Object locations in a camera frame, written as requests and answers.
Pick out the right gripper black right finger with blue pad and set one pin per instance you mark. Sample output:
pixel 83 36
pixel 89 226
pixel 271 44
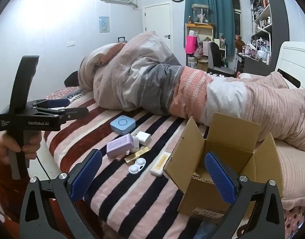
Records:
pixel 266 219

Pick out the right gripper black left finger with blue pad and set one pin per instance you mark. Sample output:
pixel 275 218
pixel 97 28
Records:
pixel 37 218

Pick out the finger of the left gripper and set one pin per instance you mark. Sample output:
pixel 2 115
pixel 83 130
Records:
pixel 50 104
pixel 69 114

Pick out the purple enjoy traveling box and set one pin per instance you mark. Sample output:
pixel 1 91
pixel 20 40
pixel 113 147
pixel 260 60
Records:
pixel 120 145

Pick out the gold bar box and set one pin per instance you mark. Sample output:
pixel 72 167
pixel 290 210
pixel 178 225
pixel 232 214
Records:
pixel 131 158

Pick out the white cube charger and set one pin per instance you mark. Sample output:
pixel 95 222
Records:
pixel 144 138

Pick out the white contact lens case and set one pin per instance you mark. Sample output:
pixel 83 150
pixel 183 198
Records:
pixel 137 166

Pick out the brown cardboard box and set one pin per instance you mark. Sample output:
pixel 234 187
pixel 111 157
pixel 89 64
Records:
pixel 234 142

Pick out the white yellow-label box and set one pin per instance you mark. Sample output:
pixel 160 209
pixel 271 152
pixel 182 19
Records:
pixel 157 168

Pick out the small pink clear bottle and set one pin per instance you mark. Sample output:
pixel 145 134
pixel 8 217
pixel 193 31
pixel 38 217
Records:
pixel 119 157

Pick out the person's left hand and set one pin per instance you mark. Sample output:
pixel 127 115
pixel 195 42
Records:
pixel 7 144

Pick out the blue square case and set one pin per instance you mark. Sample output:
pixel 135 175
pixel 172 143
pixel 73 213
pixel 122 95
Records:
pixel 123 125

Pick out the pink ribbed pillow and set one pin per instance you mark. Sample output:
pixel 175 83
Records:
pixel 293 170

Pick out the pink grey rolled duvet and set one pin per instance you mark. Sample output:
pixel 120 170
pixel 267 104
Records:
pixel 144 73

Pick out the white door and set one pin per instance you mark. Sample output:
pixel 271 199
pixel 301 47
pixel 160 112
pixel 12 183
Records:
pixel 158 18

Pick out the pink bag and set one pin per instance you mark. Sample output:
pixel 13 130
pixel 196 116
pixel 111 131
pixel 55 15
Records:
pixel 191 44

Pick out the cluttered wooden desk shelf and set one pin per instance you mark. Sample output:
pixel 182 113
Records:
pixel 199 25

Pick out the black office chair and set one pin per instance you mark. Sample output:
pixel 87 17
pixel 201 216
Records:
pixel 215 62

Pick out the teal curtain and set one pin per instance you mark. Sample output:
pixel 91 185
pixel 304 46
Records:
pixel 221 15

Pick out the dark tall bookshelf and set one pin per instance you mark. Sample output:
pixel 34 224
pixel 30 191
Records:
pixel 270 23

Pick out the wall poster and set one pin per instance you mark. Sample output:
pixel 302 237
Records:
pixel 104 24

